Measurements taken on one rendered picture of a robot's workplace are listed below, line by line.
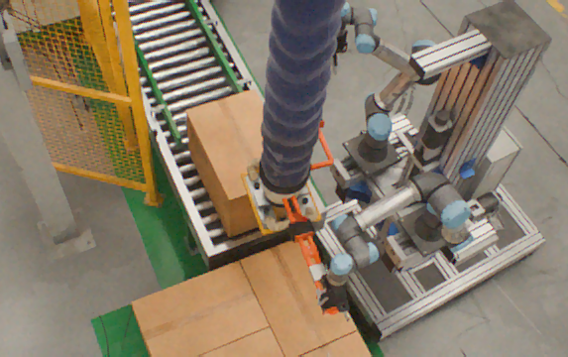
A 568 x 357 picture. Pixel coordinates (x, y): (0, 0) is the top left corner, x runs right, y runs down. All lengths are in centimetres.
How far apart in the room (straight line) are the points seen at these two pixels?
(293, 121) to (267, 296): 128
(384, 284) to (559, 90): 236
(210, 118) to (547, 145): 264
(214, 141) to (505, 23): 157
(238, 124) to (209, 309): 97
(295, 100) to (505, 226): 229
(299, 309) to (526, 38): 174
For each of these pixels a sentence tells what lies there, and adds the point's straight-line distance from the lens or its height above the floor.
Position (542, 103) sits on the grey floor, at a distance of 540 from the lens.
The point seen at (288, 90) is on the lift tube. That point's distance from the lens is 235.
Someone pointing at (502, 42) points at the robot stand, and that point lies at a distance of 264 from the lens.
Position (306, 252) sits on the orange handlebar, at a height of 120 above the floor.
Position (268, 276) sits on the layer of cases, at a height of 54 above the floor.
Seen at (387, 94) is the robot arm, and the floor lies 135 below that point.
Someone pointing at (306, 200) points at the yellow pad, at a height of 111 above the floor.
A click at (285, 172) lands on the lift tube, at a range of 277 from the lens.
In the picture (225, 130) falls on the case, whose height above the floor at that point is 95.
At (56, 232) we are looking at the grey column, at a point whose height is 16.
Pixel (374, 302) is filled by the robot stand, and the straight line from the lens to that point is 391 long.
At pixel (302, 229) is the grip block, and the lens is 292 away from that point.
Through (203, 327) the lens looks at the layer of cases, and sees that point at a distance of 343.
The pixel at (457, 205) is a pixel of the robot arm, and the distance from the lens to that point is 260.
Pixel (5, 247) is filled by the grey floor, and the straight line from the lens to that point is 443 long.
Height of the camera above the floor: 377
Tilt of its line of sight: 58 degrees down
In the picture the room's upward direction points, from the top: 8 degrees clockwise
